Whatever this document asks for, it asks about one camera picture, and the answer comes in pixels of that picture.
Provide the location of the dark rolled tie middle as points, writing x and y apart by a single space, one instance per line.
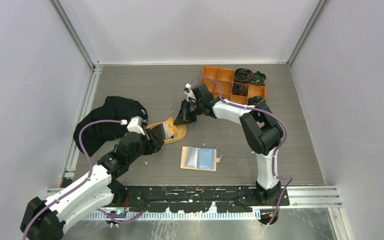
240 89

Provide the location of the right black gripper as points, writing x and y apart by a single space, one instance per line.
184 117

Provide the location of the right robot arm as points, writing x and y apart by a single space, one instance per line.
262 131

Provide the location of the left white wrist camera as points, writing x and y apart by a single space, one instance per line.
136 125

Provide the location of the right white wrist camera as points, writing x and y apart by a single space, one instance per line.
190 97

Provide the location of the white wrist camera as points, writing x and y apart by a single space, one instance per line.
136 125
190 97

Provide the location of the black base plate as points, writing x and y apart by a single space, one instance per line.
195 199

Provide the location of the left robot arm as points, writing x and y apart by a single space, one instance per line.
53 217

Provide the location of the orange compartment organizer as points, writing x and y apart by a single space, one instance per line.
220 81

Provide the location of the black cloth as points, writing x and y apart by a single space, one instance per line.
115 108

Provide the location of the yellow oval tray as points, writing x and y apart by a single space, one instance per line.
180 135

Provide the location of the green patterned rolled tie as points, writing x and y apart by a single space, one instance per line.
259 79

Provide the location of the orange credit card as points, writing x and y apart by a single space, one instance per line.
169 128

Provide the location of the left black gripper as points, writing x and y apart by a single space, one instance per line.
154 144

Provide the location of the dark rolled tie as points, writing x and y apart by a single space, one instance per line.
243 75
240 89

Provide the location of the dark rolled tie top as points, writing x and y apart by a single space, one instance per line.
243 75

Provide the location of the beige leather card holder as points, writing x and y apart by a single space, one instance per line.
201 159

